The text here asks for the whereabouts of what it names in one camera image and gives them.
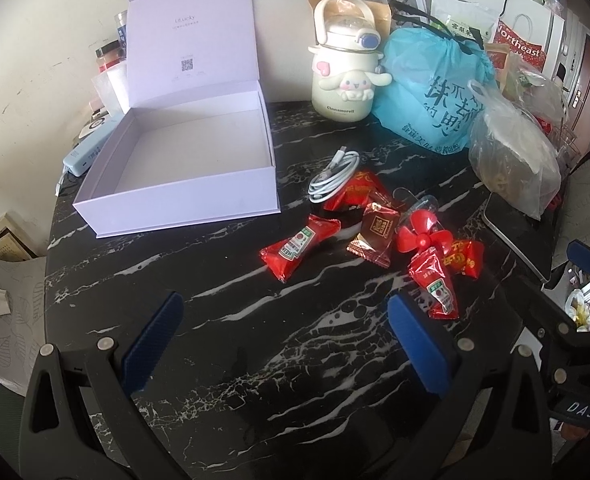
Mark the red gold candy packet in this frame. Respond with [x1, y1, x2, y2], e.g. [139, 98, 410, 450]
[443, 240, 485, 280]
[322, 170, 388, 212]

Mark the smartphone on table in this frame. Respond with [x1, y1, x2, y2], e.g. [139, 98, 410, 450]
[482, 193, 559, 283]

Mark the white round-dial device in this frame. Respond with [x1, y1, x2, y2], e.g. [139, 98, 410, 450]
[79, 113, 124, 140]

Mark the lavender open gift box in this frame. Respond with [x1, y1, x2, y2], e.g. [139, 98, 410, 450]
[74, 0, 280, 238]

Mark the white charging cable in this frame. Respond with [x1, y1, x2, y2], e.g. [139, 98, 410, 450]
[307, 145, 361, 205]

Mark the light blue power bank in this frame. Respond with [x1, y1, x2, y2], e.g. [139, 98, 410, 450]
[63, 124, 119, 177]

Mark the white cartoon dog bottle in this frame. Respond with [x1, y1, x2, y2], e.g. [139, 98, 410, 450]
[308, 0, 393, 122]

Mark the red fan propeller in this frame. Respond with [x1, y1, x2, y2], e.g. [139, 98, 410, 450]
[396, 209, 455, 257]

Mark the red white paper bag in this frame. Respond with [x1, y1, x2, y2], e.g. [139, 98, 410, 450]
[495, 0, 564, 78]

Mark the white foam sheet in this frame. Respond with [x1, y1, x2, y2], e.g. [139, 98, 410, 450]
[253, 0, 315, 103]

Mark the blue drawstring bag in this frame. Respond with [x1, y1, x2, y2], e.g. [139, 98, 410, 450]
[372, 1, 495, 155]

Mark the clear plastic bag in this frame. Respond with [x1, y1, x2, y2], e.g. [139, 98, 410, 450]
[468, 79, 562, 220]

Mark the brown chocolate candy packet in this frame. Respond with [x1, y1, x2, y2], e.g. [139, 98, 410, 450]
[347, 202, 400, 269]

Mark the red ketchup packet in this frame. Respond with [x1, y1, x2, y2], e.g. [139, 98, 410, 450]
[408, 247, 459, 320]
[259, 214, 342, 283]

